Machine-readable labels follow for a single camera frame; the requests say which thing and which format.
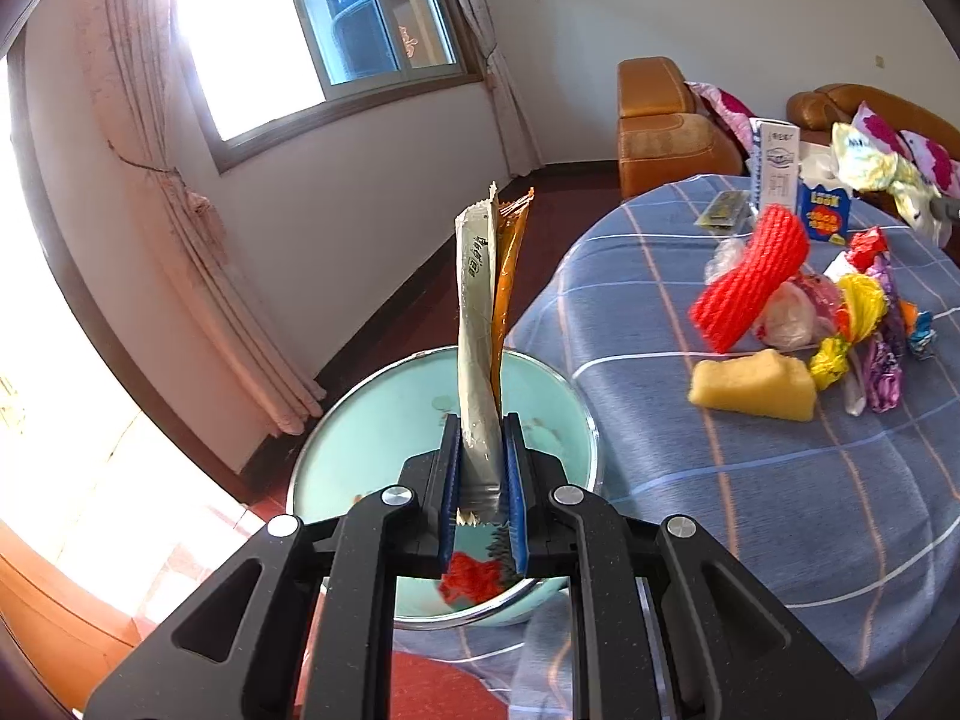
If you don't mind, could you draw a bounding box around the pink floral pillow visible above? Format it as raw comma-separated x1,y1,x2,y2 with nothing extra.
851,101,960,192

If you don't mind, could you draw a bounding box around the pink tied curtain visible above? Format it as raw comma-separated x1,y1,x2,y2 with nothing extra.
82,0,327,436
442,0,547,177

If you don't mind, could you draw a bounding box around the orange leather sofa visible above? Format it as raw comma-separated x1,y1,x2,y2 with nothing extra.
786,82,960,188

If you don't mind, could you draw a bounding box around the blue candy wrapper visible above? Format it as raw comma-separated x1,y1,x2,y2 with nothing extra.
904,311,937,361

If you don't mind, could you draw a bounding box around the blue plaid tablecloth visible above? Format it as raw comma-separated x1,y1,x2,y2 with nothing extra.
390,174,960,720

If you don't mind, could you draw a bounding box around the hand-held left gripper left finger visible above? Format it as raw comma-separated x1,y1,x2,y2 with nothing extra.
82,414,461,720

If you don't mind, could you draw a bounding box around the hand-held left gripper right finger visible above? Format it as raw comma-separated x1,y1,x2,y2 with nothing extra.
502,412,878,720

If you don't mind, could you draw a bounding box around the white snack wrapper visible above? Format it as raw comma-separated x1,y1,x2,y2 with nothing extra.
455,181,505,530

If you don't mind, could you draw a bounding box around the teal cartoon print basin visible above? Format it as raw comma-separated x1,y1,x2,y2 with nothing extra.
285,345,605,629

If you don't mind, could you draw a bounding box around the pale yellow plastic bag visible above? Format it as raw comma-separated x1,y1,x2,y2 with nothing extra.
831,121,938,230

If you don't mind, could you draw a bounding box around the green flat packet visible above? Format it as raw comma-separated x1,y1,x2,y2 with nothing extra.
694,191,751,230

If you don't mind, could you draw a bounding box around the red foil wrapper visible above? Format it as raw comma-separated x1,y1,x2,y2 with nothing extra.
846,226,890,271

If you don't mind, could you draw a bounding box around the blue cardboard box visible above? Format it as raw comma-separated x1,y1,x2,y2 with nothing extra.
796,180,856,245

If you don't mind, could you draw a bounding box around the window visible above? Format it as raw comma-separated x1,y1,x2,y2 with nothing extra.
172,0,485,173

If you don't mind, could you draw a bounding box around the white tall carton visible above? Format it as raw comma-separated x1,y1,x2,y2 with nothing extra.
750,118,800,215

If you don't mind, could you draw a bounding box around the pink floral blanket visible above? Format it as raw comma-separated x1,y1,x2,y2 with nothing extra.
686,80,755,158

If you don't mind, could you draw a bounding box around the crumpled clear plastic wrap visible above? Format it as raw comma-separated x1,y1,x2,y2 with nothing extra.
703,236,755,286

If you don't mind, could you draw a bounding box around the clear plastic bag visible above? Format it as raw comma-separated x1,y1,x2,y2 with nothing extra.
754,277,841,352

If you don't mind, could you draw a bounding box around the orange snack wrapper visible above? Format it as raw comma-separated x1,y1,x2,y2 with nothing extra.
487,187,535,407

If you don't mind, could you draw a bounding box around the yellow sponge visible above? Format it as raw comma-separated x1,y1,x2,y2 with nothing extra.
688,349,818,421

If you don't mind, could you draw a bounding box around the wooden cabinet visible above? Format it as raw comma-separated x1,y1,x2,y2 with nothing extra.
0,521,143,698

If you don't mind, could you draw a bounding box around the purple foil wrapper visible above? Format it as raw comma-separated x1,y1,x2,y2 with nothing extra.
855,255,908,413

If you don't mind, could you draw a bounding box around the red foam fruit net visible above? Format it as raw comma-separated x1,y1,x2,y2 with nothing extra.
439,551,518,605
690,204,811,353

